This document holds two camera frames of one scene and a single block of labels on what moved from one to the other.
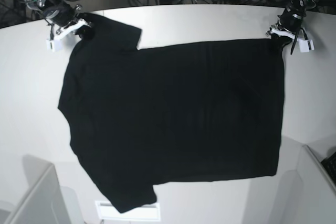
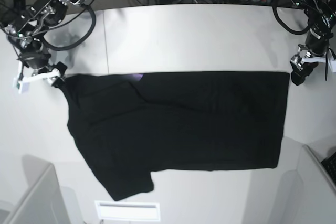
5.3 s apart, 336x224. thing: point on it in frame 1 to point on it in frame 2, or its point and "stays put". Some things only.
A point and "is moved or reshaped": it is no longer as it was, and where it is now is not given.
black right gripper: x=291 y=19 to x=317 y=40
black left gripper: x=62 y=13 to x=35 y=60
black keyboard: x=329 y=164 stays put
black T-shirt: x=136 y=117 is moved or reshaped
